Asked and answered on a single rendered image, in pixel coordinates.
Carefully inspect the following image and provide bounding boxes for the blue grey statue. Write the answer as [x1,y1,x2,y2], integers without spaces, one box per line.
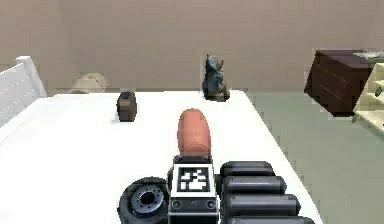
[201,54,231,102]

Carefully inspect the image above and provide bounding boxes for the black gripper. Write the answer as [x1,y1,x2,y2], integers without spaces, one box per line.
[117,176,172,224]

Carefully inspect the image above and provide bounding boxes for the white chair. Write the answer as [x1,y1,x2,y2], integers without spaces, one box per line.
[0,55,48,129]

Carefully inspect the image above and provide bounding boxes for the dark brown chest of drawers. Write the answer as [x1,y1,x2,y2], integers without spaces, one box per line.
[303,49,381,118]

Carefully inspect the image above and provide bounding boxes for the cream shelf unit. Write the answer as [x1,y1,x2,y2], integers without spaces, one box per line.
[351,61,384,134]

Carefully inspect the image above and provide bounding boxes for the beige round object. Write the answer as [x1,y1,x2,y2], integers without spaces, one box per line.
[68,72,108,95]

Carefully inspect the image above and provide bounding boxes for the white table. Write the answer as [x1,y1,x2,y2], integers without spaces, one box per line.
[0,89,324,224]

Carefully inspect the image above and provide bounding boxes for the orange oval object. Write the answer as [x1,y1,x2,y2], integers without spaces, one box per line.
[176,108,213,157]

